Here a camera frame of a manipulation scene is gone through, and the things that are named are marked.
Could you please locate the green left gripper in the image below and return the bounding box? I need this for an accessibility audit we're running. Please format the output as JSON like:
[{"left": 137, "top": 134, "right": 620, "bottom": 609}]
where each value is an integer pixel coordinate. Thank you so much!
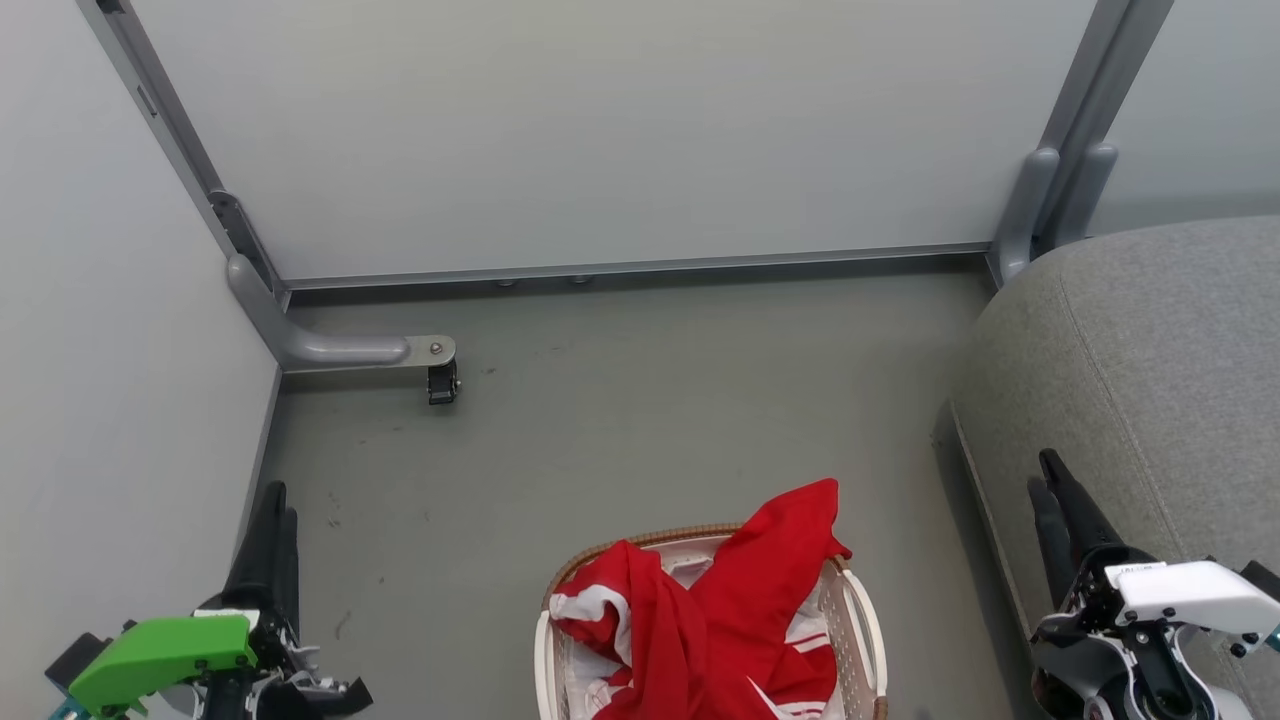
[{"left": 45, "top": 481, "right": 374, "bottom": 720}]

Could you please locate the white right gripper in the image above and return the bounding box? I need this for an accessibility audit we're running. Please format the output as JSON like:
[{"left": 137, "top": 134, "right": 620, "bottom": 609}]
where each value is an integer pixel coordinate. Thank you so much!
[{"left": 1028, "top": 447, "right": 1280, "bottom": 720}]

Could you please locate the red and white garment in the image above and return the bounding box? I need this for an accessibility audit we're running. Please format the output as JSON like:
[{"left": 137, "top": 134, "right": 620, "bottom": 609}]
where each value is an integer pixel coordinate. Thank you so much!
[{"left": 548, "top": 478, "right": 853, "bottom": 720}]

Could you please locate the grey fabric sofa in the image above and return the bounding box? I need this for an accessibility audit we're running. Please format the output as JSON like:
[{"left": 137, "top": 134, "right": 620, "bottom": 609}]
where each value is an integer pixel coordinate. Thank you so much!
[{"left": 945, "top": 215, "right": 1280, "bottom": 720}]

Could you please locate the long grey partition foot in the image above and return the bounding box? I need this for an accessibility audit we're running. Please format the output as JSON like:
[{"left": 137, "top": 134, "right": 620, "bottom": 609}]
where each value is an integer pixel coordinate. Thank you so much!
[{"left": 227, "top": 253, "right": 458, "bottom": 373}]

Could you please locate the white wicker-rimmed laundry basket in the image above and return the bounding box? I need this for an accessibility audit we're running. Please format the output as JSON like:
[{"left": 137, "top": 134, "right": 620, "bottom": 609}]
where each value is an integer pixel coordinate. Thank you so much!
[{"left": 533, "top": 523, "right": 889, "bottom": 720}]

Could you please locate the grey partition post with hinge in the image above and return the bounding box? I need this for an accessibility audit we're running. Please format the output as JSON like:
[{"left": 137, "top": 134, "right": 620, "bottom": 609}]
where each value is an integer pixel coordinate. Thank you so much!
[{"left": 78, "top": 0, "right": 291, "bottom": 301}]

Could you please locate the grey partition bottom rail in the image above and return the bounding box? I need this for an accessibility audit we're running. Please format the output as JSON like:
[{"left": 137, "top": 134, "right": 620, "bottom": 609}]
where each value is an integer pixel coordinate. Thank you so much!
[{"left": 283, "top": 242, "right": 993, "bottom": 293}]

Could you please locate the grey double partition post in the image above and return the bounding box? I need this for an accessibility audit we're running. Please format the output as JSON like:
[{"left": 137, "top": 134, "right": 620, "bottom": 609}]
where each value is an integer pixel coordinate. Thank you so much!
[{"left": 1035, "top": 0, "right": 1176, "bottom": 251}]

